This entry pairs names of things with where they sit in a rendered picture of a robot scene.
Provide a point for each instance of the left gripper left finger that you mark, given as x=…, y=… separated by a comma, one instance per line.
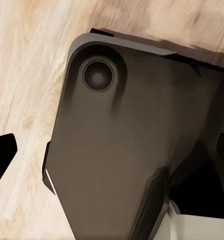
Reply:
x=8, y=149

